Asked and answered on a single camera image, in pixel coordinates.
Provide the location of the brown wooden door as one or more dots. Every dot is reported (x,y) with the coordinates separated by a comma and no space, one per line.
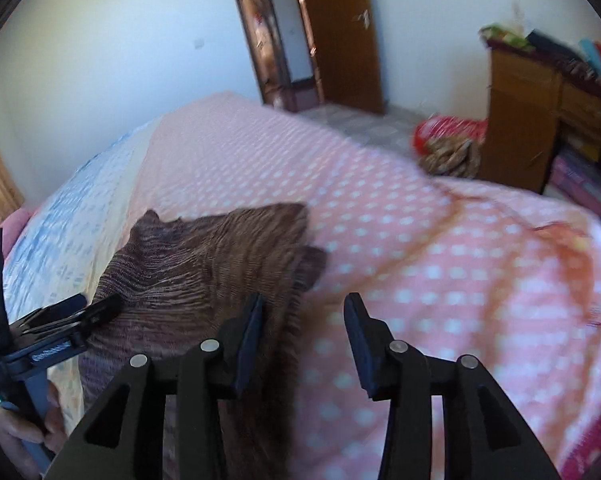
(345,50)

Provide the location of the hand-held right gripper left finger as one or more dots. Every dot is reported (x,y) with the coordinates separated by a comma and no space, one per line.
(250,340)

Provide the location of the blue and pink dotted bedsheet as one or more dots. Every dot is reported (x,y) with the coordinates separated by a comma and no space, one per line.
(380,220)

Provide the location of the green packet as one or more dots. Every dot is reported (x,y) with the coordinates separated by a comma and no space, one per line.
(502,35)

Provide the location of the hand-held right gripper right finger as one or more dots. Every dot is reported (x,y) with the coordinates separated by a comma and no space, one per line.
(360,345)

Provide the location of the teal book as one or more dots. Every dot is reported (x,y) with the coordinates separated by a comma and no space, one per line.
(589,55)

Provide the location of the wooden door frame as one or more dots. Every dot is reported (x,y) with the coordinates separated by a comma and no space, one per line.
(240,20)

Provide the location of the pink pillow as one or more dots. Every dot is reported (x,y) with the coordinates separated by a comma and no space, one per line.
(15,225)

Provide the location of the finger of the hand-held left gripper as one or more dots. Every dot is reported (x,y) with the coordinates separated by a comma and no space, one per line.
(100,310)
(55,309)

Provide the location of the dark book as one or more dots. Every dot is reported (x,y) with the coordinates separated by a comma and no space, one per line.
(550,45)

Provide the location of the person's left hand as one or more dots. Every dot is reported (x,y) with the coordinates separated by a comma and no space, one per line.
(10,435)

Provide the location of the brown patterned cloth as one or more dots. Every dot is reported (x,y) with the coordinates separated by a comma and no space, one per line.
(450,160)

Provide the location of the wooden desk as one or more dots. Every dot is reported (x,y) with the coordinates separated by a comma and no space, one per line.
(515,120)

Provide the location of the pink box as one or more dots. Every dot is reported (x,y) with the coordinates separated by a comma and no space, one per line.
(577,185)

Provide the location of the brown knit sweater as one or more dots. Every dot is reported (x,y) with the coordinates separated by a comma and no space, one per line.
(190,270)

